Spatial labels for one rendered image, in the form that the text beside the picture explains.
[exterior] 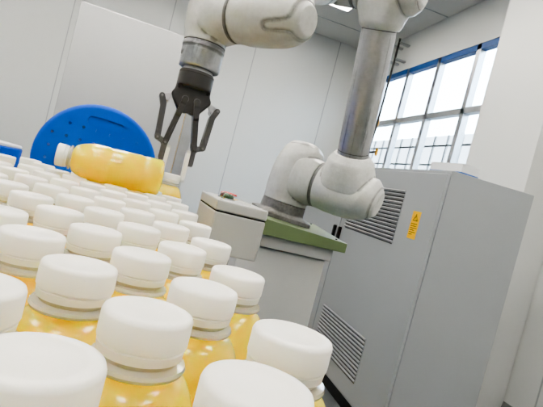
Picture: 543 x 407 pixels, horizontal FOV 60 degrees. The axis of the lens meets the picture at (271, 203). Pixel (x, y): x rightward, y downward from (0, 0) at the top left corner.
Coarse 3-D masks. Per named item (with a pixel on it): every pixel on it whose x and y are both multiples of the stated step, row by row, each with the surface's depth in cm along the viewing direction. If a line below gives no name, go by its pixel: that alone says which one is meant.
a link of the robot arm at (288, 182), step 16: (288, 144) 159; (304, 144) 157; (288, 160) 155; (304, 160) 154; (320, 160) 156; (272, 176) 158; (288, 176) 155; (304, 176) 152; (272, 192) 157; (288, 192) 155; (304, 192) 152; (304, 208) 160
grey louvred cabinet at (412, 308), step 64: (448, 192) 225; (512, 192) 234; (384, 256) 261; (448, 256) 228; (512, 256) 237; (320, 320) 320; (384, 320) 246; (448, 320) 232; (384, 384) 232; (448, 384) 235
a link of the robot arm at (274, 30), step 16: (240, 0) 89; (256, 0) 87; (272, 0) 85; (288, 0) 84; (304, 0) 85; (320, 0) 127; (240, 16) 88; (256, 16) 87; (272, 16) 85; (288, 16) 85; (304, 16) 85; (240, 32) 90; (256, 32) 88; (272, 32) 87; (288, 32) 86; (304, 32) 87; (272, 48) 92
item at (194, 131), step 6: (198, 102) 98; (198, 108) 99; (198, 114) 99; (192, 120) 100; (198, 120) 99; (192, 126) 99; (192, 132) 99; (192, 138) 100; (192, 144) 100; (192, 150) 100
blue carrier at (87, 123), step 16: (64, 112) 108; (80, 112) 109; (96, 112) 110; (112, 112) 111; (48, 128) 108; (64, 128) 109; (80, 128) 110; (96, 128) 111; (112, 128) 112; (128, 128) 113; (32, 144) 108; (48, 144) 124; (80, 144) 110; (112, 144) 112; (128, 144) 113; (144, 144) 114; (48, 160) 109
